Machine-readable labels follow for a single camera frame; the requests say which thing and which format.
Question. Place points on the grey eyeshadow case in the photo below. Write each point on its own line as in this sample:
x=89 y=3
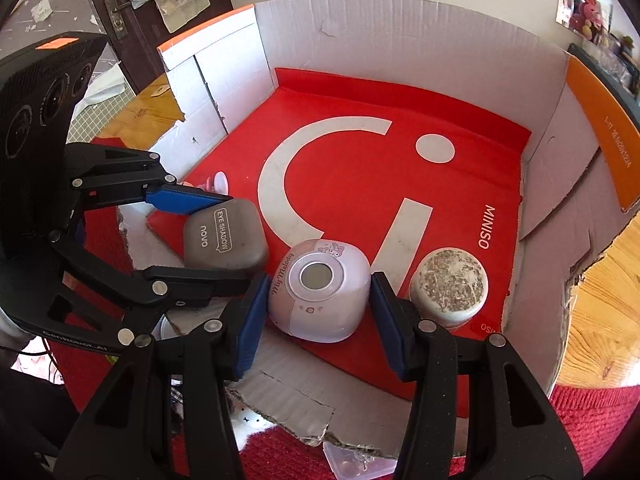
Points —
x=225 y=240

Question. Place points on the small clear plastic box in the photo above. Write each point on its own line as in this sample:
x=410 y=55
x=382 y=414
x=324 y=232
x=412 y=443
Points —
x=350 y=462

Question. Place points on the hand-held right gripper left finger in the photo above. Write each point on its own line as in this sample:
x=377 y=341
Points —
x=250 y=325

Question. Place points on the pink plush toy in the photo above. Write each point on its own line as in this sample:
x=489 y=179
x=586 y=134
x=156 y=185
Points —
x=585 y=12

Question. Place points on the dark brown door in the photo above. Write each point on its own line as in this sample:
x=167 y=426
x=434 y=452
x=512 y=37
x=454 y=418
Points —
x=140 y=35

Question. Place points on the red blanket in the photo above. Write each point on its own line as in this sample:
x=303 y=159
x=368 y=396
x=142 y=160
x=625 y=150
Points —
x=590 y=425

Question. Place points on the small beige tag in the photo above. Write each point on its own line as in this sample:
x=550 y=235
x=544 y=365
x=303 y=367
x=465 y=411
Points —
x=160 y=91

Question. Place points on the white round container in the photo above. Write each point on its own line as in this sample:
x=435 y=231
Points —
x=167 y=330

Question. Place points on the pink doll toy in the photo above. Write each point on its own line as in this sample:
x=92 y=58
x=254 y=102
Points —
x=218 y=182

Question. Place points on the white cardboard box red bottom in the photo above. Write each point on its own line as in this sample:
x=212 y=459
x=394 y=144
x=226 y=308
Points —
x=350 y=170

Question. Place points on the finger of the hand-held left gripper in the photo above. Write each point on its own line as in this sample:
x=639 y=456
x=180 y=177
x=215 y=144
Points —
x=200 y=287
x=185 y=201

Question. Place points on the dark shelf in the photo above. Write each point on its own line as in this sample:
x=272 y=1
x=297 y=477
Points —
x=615 y=90

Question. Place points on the white spotted object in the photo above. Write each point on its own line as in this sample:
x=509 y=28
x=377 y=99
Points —
x=250 y=417

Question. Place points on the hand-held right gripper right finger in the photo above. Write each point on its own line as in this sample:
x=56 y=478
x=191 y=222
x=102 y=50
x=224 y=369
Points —
x=386 y=325

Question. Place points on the shelf with cluttered items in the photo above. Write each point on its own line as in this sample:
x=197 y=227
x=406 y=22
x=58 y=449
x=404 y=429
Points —
x=617 y=55

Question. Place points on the white round jar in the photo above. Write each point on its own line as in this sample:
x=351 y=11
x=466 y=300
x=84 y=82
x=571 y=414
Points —
x=447 y=280

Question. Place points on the pale pink round device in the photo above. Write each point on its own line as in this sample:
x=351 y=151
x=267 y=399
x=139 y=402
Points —
x=320 y=310

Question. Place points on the beige fabric organizer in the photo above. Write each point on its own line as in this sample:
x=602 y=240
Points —
x=182 y=7

